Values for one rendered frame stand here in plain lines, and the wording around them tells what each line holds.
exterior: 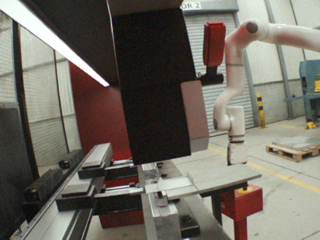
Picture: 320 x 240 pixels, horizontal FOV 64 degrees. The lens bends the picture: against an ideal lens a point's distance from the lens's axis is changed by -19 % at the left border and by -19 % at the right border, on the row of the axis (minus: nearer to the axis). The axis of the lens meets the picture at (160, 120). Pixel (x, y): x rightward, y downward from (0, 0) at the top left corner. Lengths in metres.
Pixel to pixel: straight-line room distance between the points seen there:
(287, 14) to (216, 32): 10.28
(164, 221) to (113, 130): 2.30
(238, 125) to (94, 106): 1.88
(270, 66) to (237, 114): 8.27
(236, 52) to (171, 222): 0.86
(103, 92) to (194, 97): 2.67
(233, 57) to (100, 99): 1.87
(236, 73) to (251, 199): 0.56
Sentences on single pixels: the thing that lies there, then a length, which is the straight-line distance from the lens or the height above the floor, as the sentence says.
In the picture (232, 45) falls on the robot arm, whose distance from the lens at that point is 1.35.
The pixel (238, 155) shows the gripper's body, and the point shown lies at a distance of 1.41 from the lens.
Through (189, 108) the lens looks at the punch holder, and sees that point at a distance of 0.32.
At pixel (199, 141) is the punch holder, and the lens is 0.33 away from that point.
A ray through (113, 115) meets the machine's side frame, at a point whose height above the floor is 1.17.
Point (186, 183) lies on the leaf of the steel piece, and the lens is 0.85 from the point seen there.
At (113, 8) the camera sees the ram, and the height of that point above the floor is 1.34.
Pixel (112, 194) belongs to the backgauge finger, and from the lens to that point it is 0.85.
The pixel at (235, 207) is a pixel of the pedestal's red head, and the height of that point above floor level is 0.74.
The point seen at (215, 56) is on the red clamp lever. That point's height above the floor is 1.28.
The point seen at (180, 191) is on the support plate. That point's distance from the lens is 0.80.
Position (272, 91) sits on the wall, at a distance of 9.55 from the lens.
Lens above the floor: 1.24
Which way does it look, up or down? 4 degrees down
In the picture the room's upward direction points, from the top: 10 degrees counter-clockwise
